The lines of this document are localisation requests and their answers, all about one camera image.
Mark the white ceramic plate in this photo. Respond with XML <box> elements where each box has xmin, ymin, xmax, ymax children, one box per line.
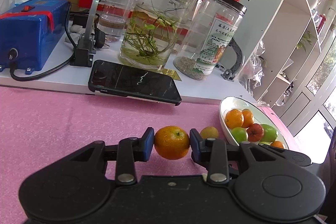
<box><xmin>219</xmin><ymin>97</ymin><xmax>288</xmax><ymax>149</ymax></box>

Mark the green jujube apple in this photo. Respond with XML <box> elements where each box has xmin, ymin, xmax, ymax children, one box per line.
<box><xmin>260</xmin><ymin>124</ymin><xmax>278</xmax><ymax>143</ymax></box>
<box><xmin>231</xmin><ymin>127</ymin><xmax>248</xmax><ymax>144</ymax></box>

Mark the white shelf unit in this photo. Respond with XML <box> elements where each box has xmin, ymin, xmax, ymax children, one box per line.
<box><xmin>234</xmin><ymin>0</ymin><xmax>321</xmax><ymax>106</ymax></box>

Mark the white raised board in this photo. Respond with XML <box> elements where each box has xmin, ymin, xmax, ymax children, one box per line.
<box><xmin>1</xmin><ymin>42</ymin><xmax>255</xmax><ymax>105</ymax></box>

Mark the crumpled clear plastic bag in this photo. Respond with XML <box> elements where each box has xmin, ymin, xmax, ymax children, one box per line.
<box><xmin>240</xmin><ymin>40</ymin><xmax>265</xmax><ymax>96</ymax></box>

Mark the glass vase with plant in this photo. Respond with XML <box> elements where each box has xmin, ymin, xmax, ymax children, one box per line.
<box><xmin>120</xmin><ymin>0</ymin><xmax>197</xmax><ymax>71</ymax></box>

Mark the potted green plant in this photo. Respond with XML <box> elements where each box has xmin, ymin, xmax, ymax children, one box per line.
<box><xmin>296</xmin><ymin>31</ymin><xmax>312</xmax><ymax>53</ymax></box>

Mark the black smartphone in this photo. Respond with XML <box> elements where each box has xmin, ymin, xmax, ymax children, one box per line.
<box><xmin>88</xmin><ymin>60</ymin><xmax>182</xmax><ymax>106</ymax></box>

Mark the small brown-green fruit back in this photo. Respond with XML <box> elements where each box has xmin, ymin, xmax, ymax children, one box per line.
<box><xmin>200</xmin><ymin>126</ymin><xmax>219</xmax><ymax>139</ymax></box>

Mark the mandarin orange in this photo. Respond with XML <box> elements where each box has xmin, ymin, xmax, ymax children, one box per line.
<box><xmin>154</xmin><ymin>126</ymin><xmax>190</xmax><ymax>160</ymax></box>
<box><xmin>241</xmin><ymin>109</ymin><xmax>255</xmax><ymax>128</ymax></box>
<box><xmin>225</xmin><ymin>109</ymin><xmax>244</xmax><ymax>129</ymax></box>

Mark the red spray can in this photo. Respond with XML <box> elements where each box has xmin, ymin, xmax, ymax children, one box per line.
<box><xmin>316</xmin><ymin>14</ymin><xmax>326</xmax><ymax>34</ymax></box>

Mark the grey phone stand left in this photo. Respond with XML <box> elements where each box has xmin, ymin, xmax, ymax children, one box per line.
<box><xmin>70</xmin><ymin>0</ymin><xmax>101</xmax><ymax>68</ymax></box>

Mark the black power cable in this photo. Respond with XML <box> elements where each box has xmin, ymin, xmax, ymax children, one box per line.
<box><xmin>8</xmin><ymin>3</ymin><xmax>79</xmax><ymax>82</ymax></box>

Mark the clear jar with label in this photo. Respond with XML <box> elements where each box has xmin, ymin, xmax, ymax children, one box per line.
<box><xmin>173</xmin><ymin>0</ymin><xmax>247</xmax><ymax>81</ymax></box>

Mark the blue power supply box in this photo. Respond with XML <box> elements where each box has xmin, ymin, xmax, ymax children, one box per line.
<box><xmin>0</xmin><ymin>0</ymin><xmax>71</xmax><ymax>75</ymax></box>

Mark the grey stand right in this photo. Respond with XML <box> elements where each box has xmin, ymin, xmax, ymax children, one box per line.
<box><xmin>219</xmin><ymin>38</ymin><xmax>245</xmax><ymax>81</ymax></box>

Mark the large orange front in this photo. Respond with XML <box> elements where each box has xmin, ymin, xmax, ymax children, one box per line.
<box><xmin>270</xmin><ymin>140</ymin><xmax>285</xmax><ymax>149</ymax></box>

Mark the red small apple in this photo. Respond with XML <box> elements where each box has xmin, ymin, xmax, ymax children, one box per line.
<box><xmin>247</xmin><ymin>123</ymin><xmax>264</xmax><ymax>142</ymax></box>

